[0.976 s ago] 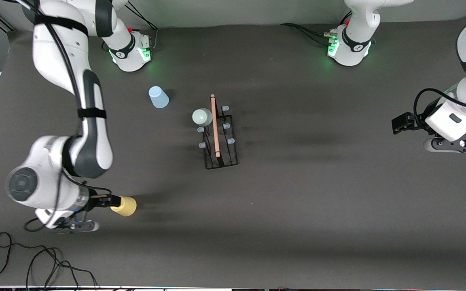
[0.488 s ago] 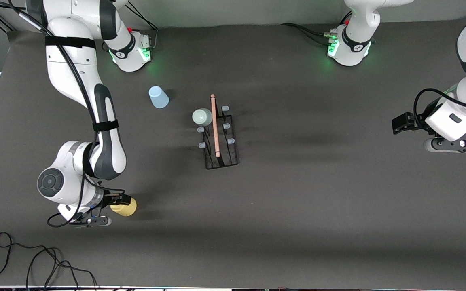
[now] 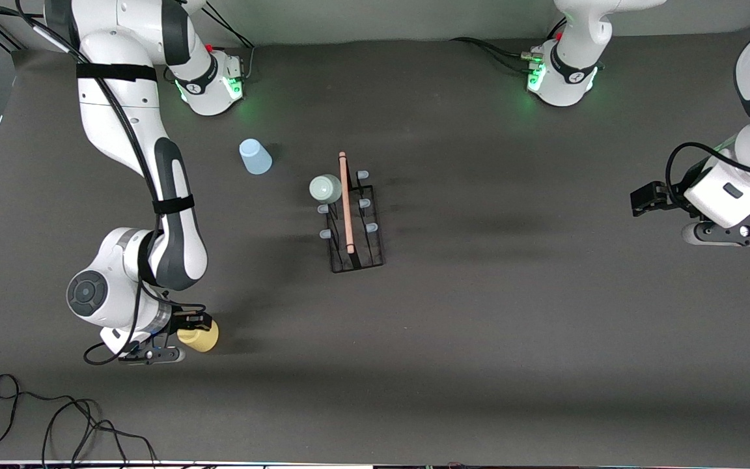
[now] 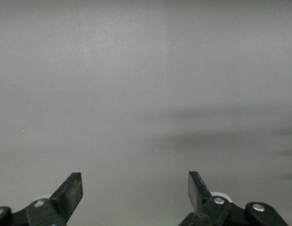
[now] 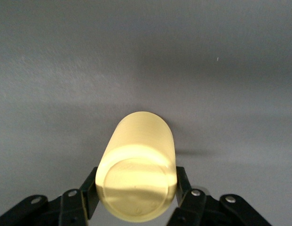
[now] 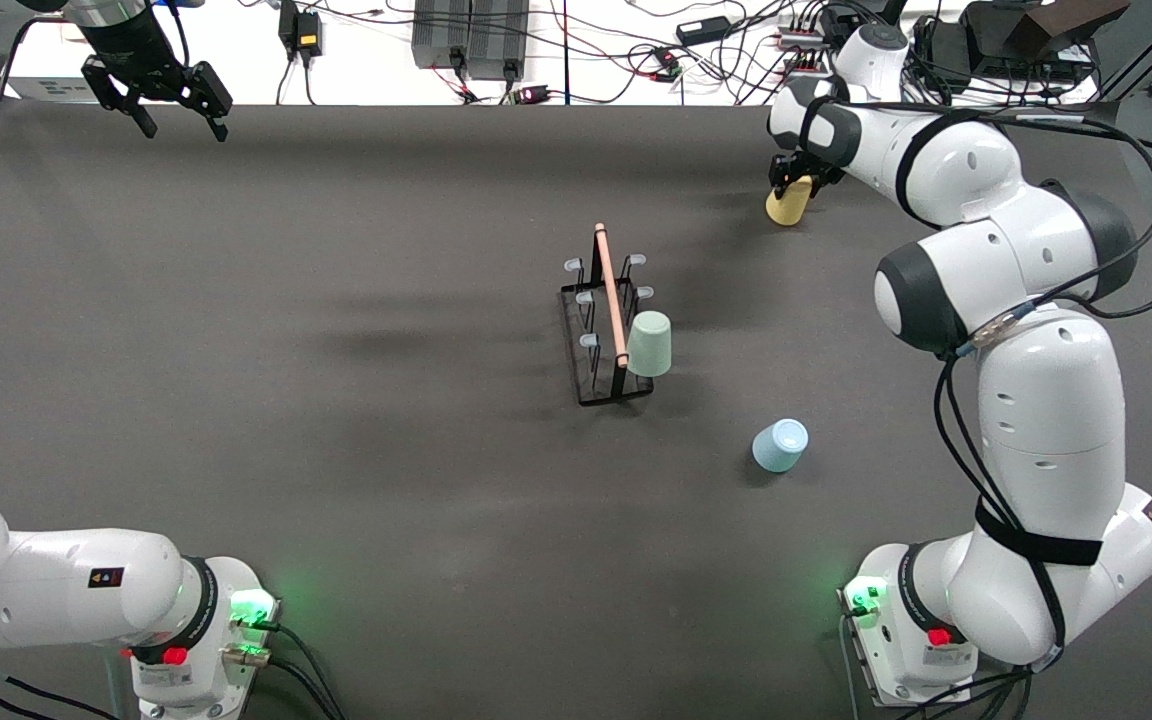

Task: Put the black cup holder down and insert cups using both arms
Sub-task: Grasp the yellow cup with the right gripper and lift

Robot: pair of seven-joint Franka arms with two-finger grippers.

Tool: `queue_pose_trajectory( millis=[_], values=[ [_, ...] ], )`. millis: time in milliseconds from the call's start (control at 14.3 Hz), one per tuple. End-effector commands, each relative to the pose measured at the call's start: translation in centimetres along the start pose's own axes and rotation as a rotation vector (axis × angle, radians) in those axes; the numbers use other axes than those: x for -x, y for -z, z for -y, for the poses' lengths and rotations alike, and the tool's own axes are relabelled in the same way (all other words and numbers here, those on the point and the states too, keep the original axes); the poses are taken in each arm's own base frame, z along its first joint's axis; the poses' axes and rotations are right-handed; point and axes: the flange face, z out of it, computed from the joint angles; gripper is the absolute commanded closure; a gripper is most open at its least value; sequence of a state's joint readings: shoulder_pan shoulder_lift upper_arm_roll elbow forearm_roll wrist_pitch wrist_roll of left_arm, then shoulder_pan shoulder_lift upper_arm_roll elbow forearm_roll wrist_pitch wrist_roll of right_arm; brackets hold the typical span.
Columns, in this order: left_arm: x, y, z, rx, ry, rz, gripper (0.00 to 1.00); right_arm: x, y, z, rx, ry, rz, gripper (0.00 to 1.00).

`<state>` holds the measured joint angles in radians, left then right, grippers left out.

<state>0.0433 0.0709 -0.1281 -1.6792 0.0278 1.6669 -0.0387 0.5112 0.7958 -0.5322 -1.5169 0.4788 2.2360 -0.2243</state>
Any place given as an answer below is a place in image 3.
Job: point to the light blue plastic cup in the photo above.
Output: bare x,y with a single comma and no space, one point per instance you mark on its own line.
256,159

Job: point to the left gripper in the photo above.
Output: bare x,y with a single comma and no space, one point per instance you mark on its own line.
669,197

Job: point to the yellow plastic cup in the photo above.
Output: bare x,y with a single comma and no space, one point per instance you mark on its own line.
202,340

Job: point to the pale green plastic cup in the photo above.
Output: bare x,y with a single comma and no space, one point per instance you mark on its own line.
324,189

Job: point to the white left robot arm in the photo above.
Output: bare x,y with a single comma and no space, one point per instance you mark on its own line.
577,39

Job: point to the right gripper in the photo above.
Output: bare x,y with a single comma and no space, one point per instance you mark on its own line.
183,320

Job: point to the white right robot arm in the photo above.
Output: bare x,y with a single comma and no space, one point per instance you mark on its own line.
114,78

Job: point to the dark grey table cloth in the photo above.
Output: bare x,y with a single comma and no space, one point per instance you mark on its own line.
414,326

